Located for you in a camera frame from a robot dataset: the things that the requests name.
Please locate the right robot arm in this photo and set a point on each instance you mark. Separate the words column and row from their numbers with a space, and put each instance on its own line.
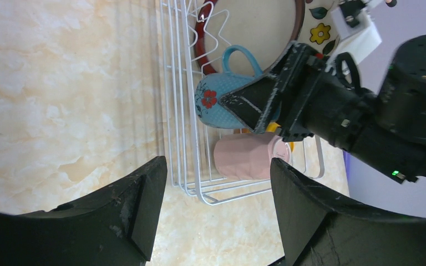
column 313, row 96

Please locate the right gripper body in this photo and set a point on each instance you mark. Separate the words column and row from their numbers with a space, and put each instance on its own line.
column 387, row 131

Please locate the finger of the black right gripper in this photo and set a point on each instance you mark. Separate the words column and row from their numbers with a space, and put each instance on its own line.
column 271, row 96

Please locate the pink mug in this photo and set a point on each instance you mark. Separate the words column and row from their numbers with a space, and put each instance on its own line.
column 248, row 156

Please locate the white wire dish rack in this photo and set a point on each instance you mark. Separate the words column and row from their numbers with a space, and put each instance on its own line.
column 191, row 144

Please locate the square floral plate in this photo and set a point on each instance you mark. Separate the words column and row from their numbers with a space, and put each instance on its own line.
column 318, row 29

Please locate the blue grey mug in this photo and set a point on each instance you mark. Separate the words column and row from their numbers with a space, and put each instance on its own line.
column 230, row 100

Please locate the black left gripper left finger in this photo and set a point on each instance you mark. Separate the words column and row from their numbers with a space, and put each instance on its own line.
column 114, row 225

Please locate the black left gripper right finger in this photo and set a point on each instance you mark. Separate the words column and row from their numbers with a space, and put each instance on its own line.
column 320, row 226

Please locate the dark brown round saucer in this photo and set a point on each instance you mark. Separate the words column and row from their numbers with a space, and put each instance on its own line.
column 262, row 27

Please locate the yellow ribbed bowl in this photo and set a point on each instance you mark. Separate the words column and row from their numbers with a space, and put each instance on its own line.
column 272, row 127

